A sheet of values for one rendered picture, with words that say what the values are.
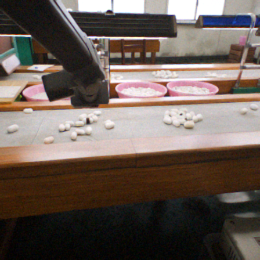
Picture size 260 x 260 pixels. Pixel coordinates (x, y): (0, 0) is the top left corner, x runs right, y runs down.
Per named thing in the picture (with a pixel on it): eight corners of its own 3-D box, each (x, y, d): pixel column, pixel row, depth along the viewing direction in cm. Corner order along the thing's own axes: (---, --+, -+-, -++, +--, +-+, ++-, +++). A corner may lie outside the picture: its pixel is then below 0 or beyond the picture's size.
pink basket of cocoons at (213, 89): (224, 111, 120) (228, 93, 115) (174, 113, 115) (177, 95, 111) (201, 94, 143) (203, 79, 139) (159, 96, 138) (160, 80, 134)
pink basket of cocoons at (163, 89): (175, 109, 120) (177, 91, 116) (132, 119, 108) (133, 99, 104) (145, 94, 141) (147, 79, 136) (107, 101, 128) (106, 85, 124)
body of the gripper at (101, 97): (70, 85, 64) (67, 72, 57) (107, 83, 65) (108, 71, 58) (71, 107, 63) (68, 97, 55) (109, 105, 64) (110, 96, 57)
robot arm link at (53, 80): (102, 80, 45) (89, 41, 46) (42, 96, 43) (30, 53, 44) (101, 100, 57) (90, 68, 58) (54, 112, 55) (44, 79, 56)
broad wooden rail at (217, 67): (255, 89, 190) (262, 65, 181) (17, 96, 159) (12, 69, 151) (246, 85, 200) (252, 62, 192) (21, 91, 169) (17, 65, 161)
